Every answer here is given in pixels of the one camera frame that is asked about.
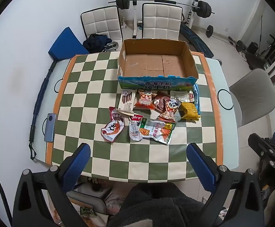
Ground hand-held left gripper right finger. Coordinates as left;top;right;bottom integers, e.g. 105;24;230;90
186;142;264;227

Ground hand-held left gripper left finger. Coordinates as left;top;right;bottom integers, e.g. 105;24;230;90
12;143;92;227

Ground white red sausage packet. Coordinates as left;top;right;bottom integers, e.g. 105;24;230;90
101;119;125;143

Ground yellow snack packet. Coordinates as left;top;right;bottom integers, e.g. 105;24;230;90
179;102;201;121

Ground white green snack packet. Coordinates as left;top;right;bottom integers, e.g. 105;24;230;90
139;118;177;145

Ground small dark red packet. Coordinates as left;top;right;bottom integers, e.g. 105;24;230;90
109;107;125;123

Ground red panda snack packet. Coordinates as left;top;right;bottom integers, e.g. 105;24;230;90
157;98;182;123

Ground clear packet with red label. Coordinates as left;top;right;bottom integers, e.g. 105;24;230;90
129;114;144;141

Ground dark red snack packet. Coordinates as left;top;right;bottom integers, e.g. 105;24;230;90
152;91;172;113

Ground cream wafer packet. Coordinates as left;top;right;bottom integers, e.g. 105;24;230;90
118;90;136;114

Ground orange panda snack packet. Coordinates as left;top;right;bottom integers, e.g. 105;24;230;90
134;89;155;110

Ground cardboard box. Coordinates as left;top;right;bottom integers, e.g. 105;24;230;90
117;38;199;91

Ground grey padded stool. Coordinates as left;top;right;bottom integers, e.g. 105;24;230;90
66;184;110;215

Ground grey smartphone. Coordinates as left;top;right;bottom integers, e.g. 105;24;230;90
44;113;56;143

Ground grey plastic chair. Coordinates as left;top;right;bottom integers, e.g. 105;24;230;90
228;68;275;128

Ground person's dark fleece clothing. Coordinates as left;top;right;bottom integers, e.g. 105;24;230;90
108;183;223;227

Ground green checkered tablecloth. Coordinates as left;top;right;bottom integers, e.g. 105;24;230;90
45;51;224;183

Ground black spring exercise bar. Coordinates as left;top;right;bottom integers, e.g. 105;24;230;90
29;60;57;160

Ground dark exercise machine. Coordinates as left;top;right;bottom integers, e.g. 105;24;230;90
246;34;275;70

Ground black weight bench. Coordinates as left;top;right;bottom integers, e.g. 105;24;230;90
179;23;213;58

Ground blue cushion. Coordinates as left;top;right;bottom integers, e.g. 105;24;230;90
48;27;90;61

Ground metal rings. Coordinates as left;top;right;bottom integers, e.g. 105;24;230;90
102;41;119;52

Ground white quilted chair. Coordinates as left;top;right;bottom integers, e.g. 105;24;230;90
81;5;124;50
141;3;183;42

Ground barbell on rack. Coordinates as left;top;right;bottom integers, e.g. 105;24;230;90
121;0;203;38

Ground barbell with black plates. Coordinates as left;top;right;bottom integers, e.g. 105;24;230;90
108;0;215;19

